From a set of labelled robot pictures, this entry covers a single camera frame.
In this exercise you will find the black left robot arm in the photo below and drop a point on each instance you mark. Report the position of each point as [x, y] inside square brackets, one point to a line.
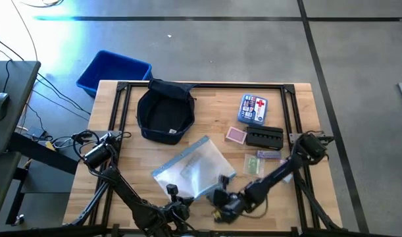
[128, 194]

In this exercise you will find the small white clear bag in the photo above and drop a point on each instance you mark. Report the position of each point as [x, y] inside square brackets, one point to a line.
[287, 178]

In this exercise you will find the blue first aid kit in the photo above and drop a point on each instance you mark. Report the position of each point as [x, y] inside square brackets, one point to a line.
[251, 110]

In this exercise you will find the blue plastic bin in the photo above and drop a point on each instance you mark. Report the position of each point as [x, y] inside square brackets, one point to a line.
[112, 67]

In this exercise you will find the small clear bag green content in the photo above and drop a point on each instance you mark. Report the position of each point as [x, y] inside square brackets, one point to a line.
[253, 164]

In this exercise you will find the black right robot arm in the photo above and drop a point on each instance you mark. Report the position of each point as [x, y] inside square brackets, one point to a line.
[279, 171]

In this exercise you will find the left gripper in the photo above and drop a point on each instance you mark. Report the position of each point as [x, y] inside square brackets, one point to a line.
[179, 210]

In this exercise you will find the black power adapter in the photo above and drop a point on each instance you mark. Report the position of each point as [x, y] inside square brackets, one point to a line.
[36, 132]

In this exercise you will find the pink playing card box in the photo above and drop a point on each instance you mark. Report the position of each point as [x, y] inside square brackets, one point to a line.
[236, 135]

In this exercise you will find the black clamp bracket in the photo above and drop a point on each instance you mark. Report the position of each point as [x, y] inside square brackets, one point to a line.
[329, 139]

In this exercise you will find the yellow tag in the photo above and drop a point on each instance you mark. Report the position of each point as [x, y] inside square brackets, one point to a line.
[50, 145]

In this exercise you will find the purple packet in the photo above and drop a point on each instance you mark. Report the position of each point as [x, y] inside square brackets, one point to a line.
[268, 154]

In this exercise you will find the black weekly pill organizer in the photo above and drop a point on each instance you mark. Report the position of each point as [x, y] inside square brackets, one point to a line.
[264, 138]

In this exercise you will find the navy blue backpack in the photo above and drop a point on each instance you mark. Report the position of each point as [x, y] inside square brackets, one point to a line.
[164, 115]

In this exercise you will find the black desk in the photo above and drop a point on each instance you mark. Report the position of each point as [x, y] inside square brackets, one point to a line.
[16, 98]

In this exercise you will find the dark blue mesh bag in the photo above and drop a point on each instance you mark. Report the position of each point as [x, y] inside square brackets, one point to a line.
[194, 164]

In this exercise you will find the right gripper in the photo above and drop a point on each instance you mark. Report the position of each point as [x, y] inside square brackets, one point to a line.
[230, 205]

